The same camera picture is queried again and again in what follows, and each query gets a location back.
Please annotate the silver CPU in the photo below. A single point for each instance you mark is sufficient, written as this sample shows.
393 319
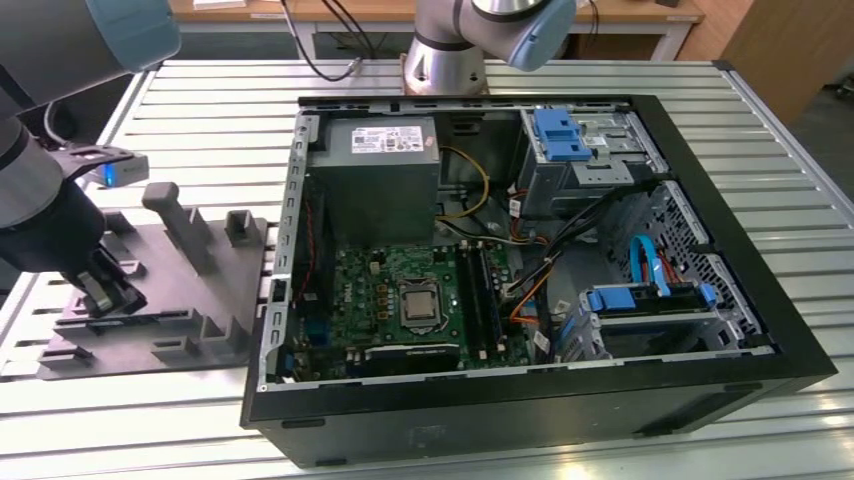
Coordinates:
418 306

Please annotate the CPU socket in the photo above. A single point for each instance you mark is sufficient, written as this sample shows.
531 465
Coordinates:
421 328

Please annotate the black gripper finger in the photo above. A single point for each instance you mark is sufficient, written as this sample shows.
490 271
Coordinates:
94 295
127 295

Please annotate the black PC case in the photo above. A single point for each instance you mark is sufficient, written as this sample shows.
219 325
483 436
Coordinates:
467 415

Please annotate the blue board connector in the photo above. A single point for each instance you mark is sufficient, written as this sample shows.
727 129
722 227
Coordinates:
316 332

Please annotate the wooden cabinet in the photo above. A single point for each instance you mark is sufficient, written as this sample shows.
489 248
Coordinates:
788 50

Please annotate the blue drive bay latch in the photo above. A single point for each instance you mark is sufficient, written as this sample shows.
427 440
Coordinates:
557 135

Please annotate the hard disk in blue carrier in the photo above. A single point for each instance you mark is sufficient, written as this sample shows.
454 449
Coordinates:
610 299

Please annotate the black case fan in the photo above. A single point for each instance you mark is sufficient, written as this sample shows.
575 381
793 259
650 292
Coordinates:
323 235

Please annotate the grey metal drive cage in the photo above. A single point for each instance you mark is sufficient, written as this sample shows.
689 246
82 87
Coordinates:
601 175

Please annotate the grey parts rack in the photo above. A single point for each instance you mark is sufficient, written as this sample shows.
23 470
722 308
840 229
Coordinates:
187 300

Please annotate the grey power supply unit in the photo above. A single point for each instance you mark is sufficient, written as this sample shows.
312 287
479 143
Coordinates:
374 200

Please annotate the black graphics card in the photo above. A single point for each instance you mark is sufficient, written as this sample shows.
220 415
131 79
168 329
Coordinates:
407 357

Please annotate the wooden desk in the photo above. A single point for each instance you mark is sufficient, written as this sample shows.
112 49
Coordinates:
634 10

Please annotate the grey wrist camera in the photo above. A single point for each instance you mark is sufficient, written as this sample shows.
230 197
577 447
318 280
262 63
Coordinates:
127 170

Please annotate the grey metal disk bay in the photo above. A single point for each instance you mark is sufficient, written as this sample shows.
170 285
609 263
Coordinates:
667 320

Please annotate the green motherboard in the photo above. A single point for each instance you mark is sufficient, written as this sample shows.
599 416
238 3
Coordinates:
363 280

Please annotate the black RAM slot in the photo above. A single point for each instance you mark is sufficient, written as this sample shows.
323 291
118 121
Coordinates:
486 300
467 300
475 300

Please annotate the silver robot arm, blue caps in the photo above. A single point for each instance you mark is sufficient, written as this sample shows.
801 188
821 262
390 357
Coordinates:
443 55

